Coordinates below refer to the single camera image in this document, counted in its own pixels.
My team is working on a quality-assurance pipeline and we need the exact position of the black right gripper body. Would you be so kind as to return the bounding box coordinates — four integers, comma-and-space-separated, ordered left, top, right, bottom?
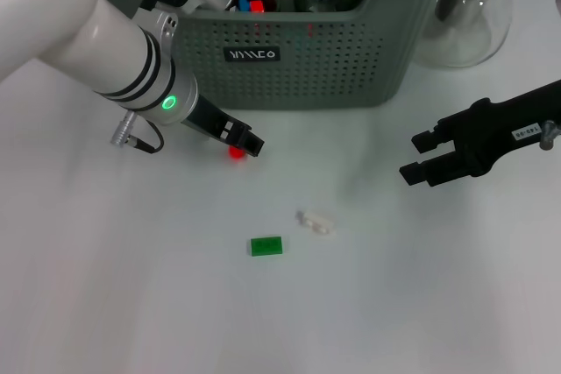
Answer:
436, 79, 561, 178

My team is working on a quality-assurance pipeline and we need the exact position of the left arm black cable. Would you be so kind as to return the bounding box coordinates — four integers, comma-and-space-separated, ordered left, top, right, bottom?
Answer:
109, 111, 166, 155

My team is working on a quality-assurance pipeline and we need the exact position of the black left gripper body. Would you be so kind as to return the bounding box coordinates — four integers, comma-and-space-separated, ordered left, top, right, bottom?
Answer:
181, 95, 253, 150

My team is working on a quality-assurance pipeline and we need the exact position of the glass carafe black lid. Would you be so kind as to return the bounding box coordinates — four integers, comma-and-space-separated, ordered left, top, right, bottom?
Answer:
411, 0, 522, 69

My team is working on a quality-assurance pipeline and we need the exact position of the grey-green perforated storage bin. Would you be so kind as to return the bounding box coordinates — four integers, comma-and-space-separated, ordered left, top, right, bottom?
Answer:
94, 0, 464, 111

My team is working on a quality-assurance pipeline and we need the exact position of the green toy brick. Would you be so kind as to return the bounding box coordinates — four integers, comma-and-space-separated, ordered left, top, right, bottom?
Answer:
250, 236, 284, 257

